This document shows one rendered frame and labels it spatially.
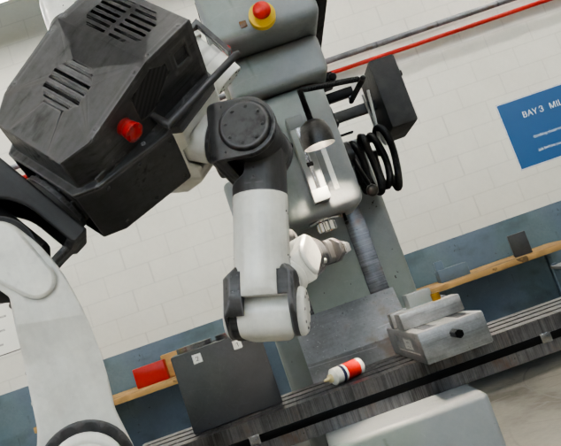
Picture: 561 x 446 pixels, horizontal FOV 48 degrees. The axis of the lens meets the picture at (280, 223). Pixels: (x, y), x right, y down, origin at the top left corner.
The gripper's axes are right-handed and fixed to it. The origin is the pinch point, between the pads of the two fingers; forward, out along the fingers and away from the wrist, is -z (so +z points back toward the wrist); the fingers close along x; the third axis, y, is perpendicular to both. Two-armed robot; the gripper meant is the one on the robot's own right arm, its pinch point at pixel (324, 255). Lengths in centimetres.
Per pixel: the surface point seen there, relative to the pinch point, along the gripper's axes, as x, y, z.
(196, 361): 36.0, 13.8, 8.3
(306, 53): -12.1, -46.2, -1.1
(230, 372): 30.2, 19.0, 5.0
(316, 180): -4.8, -16.4, 2.2
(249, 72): 1.2, -46.3, 4.1
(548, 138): -87, -56, -496
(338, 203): -6.5, -10.3, -3.0
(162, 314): 273, -19, -354
